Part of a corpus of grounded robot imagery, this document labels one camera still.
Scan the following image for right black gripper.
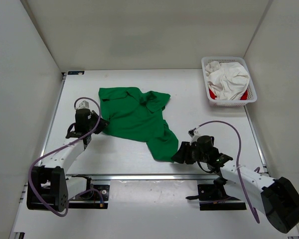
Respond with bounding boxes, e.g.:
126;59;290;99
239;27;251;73
172;141;209;164

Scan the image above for green polo shirt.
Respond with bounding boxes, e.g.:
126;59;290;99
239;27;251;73
98;87;178;162

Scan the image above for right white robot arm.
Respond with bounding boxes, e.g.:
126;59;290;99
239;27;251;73
172;135;299;234

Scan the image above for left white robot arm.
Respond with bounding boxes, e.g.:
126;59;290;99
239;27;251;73
26;109;110;217

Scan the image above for blue label sticker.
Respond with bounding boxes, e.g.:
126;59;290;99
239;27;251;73
67;71;85;75

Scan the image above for red t shirt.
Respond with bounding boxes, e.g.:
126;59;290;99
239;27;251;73
208;87;248;101

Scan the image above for white t shirt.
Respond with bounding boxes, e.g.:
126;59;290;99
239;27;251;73
205;61;250;92

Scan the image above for white plastic basket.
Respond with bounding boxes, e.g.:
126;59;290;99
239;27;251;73
201;56;257;107

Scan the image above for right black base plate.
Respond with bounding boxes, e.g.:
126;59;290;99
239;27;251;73
197;184;247;211

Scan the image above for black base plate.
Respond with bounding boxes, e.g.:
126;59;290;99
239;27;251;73
197;184;247;211
69;184;110;210

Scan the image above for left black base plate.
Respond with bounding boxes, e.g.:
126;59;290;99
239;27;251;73
69;184;110;210

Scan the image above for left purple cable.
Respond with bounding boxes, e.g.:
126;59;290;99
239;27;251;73
28;97;102;217

